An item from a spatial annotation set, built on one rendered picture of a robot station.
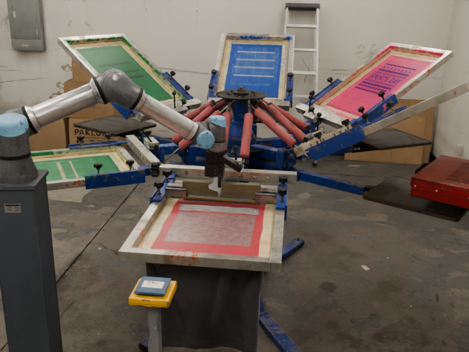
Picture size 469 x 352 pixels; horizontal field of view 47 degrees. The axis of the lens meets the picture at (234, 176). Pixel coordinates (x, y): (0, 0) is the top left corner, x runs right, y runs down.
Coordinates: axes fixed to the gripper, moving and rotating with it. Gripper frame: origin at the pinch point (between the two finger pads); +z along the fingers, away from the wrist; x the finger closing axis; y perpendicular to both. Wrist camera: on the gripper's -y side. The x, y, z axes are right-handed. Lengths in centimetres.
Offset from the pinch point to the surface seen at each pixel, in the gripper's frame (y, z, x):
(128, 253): 25, 2, 60
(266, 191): -20.7, -1.1, -2.0
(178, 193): 19.4, 0.8, 2.7
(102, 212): 130, 101, -195
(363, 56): -109, -19, -413
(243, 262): -16, 3, 60
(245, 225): -13.3, 5.3, 23.1
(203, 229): 3.4, 5.3, 29.3
